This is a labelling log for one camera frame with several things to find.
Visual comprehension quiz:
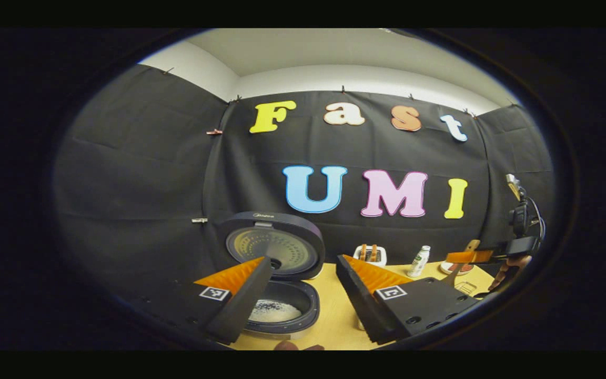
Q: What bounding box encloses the speckled white rice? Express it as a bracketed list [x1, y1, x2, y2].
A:
[250, 299, 302, 323]

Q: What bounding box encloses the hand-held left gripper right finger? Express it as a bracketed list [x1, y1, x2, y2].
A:
[336, 254, 480, 345]

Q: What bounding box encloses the dark grey rice cooker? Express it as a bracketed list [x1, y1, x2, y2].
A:
[218, 212, 326, 337]

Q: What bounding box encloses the wooden spoon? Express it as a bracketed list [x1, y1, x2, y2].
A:
[442, 240, 481, 287]

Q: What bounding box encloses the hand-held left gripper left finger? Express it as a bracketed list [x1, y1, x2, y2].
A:
[124, 256, 273, 345]

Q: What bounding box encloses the black backdrop cloth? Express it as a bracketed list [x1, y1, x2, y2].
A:
[53, 64, 555, 311]

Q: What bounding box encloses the white drink bottle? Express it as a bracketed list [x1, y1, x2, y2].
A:
[407, 245, 431, 278]

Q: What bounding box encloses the white round plate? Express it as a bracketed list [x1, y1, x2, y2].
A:
[440, 261, 474, 275]

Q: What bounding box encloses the white toaster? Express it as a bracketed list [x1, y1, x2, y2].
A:
[353, 244, 388, 267]

